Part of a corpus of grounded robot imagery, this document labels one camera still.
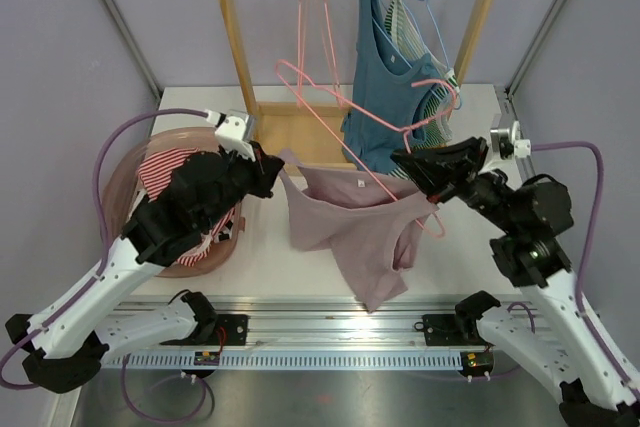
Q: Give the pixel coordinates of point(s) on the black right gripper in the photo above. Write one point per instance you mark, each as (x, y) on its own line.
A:
(438, 170)

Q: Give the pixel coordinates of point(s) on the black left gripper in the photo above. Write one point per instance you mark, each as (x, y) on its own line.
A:
(271, 166)

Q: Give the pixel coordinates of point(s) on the dusty pink tank top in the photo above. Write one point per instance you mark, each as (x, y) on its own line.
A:
(371, 224)

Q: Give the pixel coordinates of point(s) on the red white striped tank top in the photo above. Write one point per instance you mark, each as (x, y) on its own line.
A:
(154, 175)

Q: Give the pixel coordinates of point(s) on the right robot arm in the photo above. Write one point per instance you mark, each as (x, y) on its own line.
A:
(586, 373)

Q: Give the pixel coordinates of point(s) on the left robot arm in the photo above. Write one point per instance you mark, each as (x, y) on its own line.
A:
(68, 342)

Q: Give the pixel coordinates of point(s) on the green white striped tank top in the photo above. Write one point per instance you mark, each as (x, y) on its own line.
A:
(399, 23)

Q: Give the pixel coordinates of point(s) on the blue tank top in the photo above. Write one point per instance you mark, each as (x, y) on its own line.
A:
(382, 87)

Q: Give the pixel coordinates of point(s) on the wooden clothes rack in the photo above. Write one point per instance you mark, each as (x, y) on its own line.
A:
(284, 124)

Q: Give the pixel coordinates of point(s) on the pink plastic basket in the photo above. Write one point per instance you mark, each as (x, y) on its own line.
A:
(123, 187)

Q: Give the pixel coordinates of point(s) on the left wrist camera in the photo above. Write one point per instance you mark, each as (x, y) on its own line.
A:
(234, 131)

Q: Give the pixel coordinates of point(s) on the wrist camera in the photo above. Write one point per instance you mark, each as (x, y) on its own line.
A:
(506, 144)
(234, 131)

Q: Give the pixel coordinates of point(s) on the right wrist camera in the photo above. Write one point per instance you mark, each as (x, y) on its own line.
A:
(506, 144)

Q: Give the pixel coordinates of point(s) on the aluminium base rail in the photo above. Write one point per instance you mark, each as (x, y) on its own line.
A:
(333, 322)

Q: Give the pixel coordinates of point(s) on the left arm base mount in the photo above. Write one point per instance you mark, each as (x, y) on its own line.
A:
(231, 328)

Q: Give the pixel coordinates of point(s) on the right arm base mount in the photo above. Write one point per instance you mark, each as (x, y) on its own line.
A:
(455, 330)

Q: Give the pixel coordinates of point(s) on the slotted cable duct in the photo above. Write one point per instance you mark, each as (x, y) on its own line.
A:
(292, 360)

